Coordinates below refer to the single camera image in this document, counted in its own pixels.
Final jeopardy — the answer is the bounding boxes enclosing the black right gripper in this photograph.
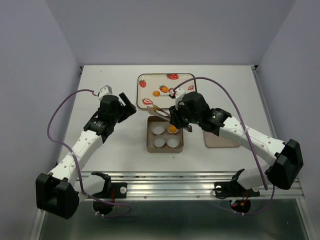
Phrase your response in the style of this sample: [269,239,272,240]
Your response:
[168,99,201,129]

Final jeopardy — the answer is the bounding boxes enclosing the metal food tongs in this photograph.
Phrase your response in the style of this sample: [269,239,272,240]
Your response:
[146,104,170,122]

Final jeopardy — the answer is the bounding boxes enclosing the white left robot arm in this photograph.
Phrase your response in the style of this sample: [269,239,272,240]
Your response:
[35,86,137,219]

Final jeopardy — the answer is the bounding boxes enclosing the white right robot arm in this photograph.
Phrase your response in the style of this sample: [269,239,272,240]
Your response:
[169,88,304,199]

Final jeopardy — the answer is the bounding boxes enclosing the white paper cupcake liner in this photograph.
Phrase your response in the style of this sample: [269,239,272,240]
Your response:
[150,122,166,135]
[166,134,180,148]
[153,134,166,148]
[166,124,179,134]

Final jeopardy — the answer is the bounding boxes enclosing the strawberry print tray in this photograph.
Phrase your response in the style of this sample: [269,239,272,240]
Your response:
[136,73,194,110]

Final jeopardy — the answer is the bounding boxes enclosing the gold square tin box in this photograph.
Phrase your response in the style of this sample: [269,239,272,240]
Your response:
[146,116,184,154]

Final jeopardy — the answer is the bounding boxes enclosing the gold tin lid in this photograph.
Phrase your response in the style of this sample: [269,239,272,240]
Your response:
[203,131,240,149]

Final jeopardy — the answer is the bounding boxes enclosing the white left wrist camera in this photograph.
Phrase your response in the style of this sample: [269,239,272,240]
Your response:
[97,85,113,101]

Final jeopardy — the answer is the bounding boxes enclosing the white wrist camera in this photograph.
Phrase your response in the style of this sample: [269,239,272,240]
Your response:
[97,85,113,101]
[169,87,186,106]

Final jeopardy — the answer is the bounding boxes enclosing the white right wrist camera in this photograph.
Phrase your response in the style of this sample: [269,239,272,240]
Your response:
[169,87,186,106]

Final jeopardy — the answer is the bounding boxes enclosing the aluminium frame rail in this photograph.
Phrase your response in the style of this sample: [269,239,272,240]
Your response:
[74,170,306,201]

